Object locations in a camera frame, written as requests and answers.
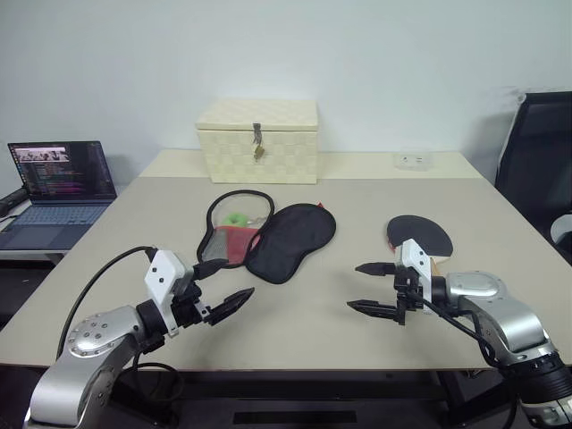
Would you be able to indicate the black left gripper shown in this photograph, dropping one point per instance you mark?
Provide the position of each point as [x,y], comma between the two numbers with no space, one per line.
[190,308]

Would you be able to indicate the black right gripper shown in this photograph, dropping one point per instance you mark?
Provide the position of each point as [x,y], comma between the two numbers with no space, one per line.
[406,295]

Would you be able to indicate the table tennis paddle black rubber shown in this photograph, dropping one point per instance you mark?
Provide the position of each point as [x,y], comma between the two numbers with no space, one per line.
[415,232]

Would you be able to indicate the black red paddle case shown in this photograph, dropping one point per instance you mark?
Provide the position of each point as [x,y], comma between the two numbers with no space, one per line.
[290,241]

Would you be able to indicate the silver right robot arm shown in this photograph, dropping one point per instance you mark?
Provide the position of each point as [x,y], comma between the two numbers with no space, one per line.
[505,313]

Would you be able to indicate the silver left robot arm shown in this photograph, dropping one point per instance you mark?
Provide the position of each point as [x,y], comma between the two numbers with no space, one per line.
[89,339]

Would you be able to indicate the green ring-shaped object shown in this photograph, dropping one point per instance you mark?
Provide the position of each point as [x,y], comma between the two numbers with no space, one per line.
[235,219]

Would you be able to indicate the white table power socket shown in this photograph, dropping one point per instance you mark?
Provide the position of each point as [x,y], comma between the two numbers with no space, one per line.
[413,161]

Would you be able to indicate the brass padlock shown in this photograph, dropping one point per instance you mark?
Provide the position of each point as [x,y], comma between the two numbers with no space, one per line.
[258,153]

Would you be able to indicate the cream woven storage box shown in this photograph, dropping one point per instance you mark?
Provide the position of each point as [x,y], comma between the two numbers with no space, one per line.
[259,152]

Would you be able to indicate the metal box latch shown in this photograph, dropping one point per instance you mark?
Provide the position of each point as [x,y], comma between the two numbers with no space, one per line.
[257,133]

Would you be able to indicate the open grey laptop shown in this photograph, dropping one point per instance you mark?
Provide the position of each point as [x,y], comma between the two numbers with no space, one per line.
[58,196]

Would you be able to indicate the black office chair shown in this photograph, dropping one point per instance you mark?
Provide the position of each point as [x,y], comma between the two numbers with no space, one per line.
[536,179]

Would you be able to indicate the black device beside laptop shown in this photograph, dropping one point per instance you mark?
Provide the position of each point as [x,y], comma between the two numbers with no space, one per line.
[11,201]

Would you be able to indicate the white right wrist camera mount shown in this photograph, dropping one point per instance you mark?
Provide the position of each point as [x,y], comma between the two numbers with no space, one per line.
[415,259]

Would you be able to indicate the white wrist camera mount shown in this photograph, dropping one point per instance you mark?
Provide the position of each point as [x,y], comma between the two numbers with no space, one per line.
[415,259]
[163,272]

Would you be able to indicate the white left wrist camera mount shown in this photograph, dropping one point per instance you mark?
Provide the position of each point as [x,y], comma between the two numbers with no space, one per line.
[163,272]

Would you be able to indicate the black table frame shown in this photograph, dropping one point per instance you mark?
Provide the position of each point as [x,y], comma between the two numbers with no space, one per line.
[290,384]

